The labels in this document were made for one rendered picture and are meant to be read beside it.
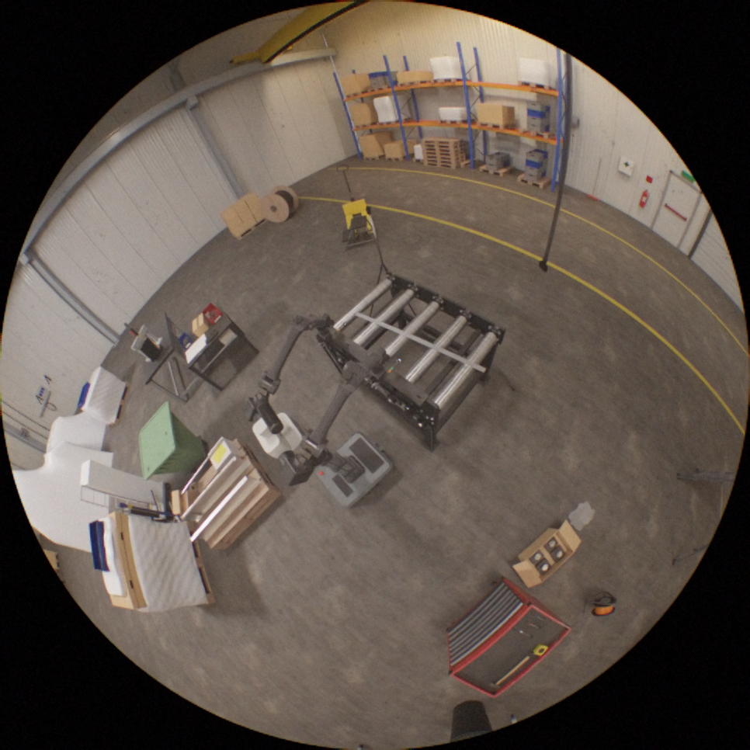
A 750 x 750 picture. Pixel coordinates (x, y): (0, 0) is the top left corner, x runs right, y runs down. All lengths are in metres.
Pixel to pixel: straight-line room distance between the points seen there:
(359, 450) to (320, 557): 1.26
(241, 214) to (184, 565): 8.45
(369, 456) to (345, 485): 0.36
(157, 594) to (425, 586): 2.91
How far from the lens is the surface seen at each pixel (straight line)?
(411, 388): 1.58
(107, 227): 11.19
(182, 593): 3.79
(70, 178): 11.06
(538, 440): 2.88
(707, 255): 10.40
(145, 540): 3.59
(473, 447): 2.67
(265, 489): 2.84
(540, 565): 2.74
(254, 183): 11.72
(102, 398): 7.44
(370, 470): 2.41
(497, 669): 2.21
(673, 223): 9.90
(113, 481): 4.11
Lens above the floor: 2.59
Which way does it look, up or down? 59 degrees down
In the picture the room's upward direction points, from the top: 24 degrees counter-clockwise
